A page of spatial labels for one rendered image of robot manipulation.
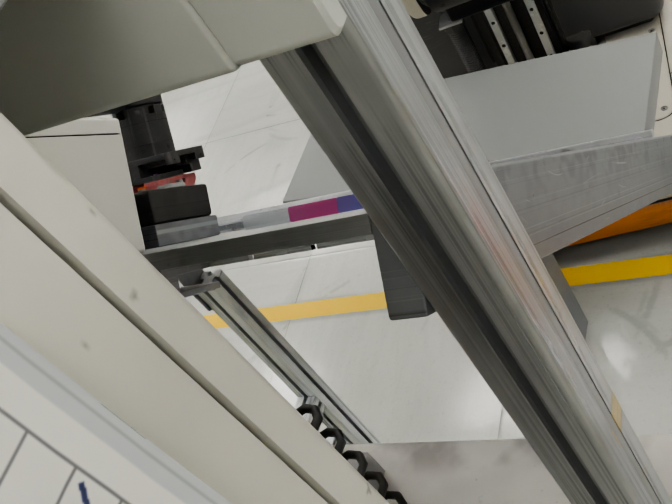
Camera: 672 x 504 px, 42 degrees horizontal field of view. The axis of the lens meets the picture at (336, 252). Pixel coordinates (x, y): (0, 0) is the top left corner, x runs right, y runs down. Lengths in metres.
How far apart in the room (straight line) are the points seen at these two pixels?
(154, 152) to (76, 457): 0.77
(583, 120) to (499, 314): 0.95
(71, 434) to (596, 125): 1.15
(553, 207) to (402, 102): 0.29
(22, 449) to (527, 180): 0.40
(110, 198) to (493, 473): 0.60
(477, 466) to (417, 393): 0.92
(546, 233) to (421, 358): 1.41
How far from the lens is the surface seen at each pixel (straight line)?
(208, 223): 0.76
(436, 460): 1.03
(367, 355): 2.04
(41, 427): 0.21
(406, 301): 0.40
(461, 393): 1.86
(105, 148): 0.52
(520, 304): 0.39
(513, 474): 0.99
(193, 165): 0.99
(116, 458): 0.23
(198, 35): 0.30
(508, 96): 1.43
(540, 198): 0.57
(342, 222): 0.41
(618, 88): 1.36
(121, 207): 0.52
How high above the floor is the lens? 1.44
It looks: 39 degrees down
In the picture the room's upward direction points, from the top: 38 degrees counter-clockwise
